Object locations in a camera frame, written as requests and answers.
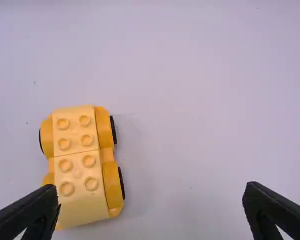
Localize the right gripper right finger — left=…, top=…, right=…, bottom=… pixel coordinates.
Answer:
left=241, top=181, right=300, bottom=240

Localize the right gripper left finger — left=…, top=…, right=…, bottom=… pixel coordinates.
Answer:
left=0, top=183, right=62, bottom=240

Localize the yellow toy car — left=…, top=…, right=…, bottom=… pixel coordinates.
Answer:
left=39, top=104, right=127, bottom=232

